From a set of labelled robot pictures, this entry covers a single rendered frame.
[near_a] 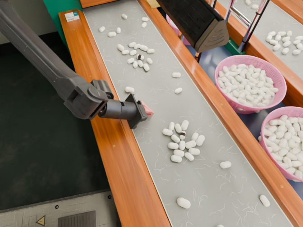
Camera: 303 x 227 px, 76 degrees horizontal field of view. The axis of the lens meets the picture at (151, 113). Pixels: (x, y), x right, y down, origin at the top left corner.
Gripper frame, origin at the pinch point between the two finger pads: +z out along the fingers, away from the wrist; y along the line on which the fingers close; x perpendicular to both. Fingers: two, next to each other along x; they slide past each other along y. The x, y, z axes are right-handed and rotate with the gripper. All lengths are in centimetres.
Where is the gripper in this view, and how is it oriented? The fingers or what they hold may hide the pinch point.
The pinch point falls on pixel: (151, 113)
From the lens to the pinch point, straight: 67.7
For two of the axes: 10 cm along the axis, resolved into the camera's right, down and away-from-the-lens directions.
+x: -5.9, 6.1, 5.4
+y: -3.7, -7.9, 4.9
